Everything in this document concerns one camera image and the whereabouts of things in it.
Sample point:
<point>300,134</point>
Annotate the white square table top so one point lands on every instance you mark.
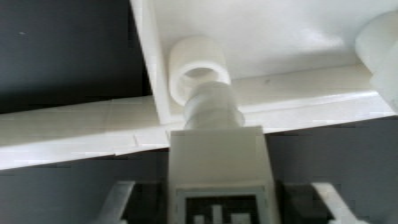
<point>274,46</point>

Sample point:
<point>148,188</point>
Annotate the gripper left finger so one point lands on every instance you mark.
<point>114,205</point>

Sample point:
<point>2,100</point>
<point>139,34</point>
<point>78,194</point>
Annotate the white table leg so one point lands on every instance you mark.
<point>220,182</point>
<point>377,52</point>

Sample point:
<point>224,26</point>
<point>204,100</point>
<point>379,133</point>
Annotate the white U-shaped obstacle fence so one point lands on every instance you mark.
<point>112,127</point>

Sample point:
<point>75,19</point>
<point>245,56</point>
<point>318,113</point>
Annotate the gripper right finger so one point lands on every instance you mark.
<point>343,216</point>

